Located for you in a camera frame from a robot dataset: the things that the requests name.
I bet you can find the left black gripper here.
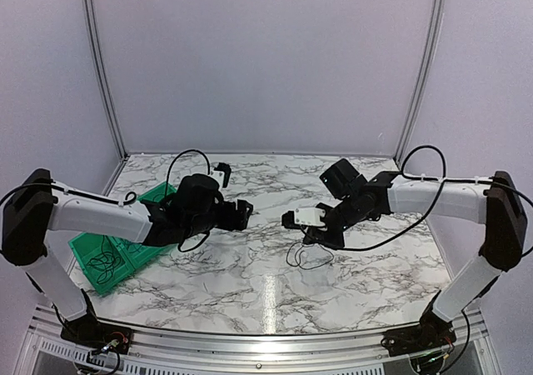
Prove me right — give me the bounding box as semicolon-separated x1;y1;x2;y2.
184;199;253;239

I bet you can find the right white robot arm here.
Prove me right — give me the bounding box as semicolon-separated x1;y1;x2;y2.
283;159;530;355

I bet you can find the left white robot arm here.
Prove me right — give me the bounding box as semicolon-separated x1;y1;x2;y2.
1;163;253;346

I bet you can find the green three-compartment plastic bin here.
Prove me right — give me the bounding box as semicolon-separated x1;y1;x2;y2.
68;182;184;296

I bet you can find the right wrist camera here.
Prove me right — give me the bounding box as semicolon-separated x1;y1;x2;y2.
281;207;326;229

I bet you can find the back aluminium frame rail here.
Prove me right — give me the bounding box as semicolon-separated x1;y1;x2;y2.
126;147;395;158

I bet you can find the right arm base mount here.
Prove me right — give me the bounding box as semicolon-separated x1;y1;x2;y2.
381;325;456;357

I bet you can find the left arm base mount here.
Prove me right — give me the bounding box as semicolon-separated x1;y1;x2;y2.
61;322;133;354

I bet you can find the right aluminium frame post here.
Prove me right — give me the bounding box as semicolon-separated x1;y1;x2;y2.
393;0;446;164

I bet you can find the aluminium frame post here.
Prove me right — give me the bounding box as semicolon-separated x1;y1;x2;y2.
82;0;128;160
393;0;446;164

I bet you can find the front aluminium rail base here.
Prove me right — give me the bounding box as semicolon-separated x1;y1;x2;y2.
14;306;501;374

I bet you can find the left aluminium frame post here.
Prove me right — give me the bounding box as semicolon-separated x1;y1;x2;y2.
82;0;128;160

